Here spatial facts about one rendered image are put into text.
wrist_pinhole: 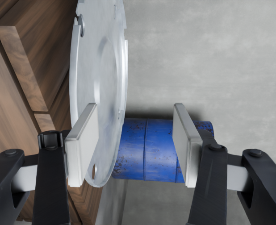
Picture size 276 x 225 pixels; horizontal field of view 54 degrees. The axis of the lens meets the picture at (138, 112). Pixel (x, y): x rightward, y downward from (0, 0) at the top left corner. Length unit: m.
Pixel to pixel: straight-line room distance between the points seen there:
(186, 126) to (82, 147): 0.06
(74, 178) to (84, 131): 0.03
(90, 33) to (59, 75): 0.06
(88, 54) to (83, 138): 0.16
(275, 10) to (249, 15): 0.18
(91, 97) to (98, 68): 0.04
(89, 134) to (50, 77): 0.12
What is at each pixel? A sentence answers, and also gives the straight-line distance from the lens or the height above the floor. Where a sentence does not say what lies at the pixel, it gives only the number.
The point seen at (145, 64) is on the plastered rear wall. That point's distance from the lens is 2.52.
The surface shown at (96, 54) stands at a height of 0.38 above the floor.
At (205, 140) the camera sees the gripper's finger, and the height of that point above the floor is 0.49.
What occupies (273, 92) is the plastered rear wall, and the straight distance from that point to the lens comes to 2.84.
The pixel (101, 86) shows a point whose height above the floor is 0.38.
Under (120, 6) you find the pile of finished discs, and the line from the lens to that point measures 0.56.
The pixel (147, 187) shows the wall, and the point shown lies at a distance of 3.65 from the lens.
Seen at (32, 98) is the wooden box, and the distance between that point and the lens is 0.28.
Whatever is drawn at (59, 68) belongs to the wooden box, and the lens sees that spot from 0.30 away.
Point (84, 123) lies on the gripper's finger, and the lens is 0.17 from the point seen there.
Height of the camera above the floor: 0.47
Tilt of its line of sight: 6 degrees down
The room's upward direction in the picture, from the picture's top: 92 degrees clockwise
